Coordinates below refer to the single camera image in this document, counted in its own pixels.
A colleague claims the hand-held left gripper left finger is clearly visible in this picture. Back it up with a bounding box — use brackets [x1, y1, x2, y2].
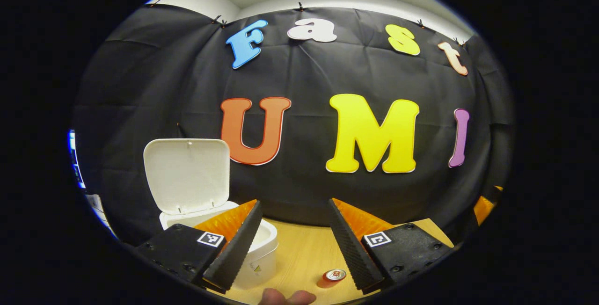
[136, 199, 263, 294]

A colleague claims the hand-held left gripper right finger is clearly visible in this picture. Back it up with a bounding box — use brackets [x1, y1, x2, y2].
[328, 197, 454, 294]

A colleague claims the orange pop can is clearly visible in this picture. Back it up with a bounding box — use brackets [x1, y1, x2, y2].
[317, 269, 347, 289]

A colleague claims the white desktop garbage bin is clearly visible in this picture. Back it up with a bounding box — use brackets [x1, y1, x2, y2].
[143, 138, 278, 290]

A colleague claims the black backdrop cloth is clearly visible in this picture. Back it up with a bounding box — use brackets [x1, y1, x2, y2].
[70, 3, 515, 247]

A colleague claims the white side desk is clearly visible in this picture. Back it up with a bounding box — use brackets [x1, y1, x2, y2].
[87, 194, 117, 238]

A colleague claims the computer monitor screen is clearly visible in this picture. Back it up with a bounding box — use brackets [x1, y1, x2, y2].
[68, 130, 87, 189]

